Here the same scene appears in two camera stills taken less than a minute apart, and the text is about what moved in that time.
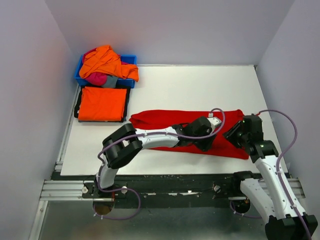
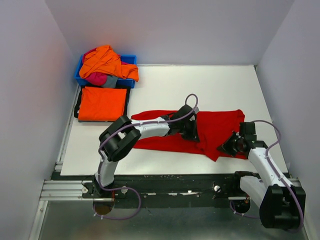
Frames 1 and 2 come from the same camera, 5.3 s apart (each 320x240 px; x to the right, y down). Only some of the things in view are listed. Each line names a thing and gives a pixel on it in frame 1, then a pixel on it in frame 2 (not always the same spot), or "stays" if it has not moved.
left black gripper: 206,146 → 193,136
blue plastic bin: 122,82 stays
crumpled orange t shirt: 105,60 stays
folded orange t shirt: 102,104 stays
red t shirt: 220,144 stays
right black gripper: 230,134 → 225,146
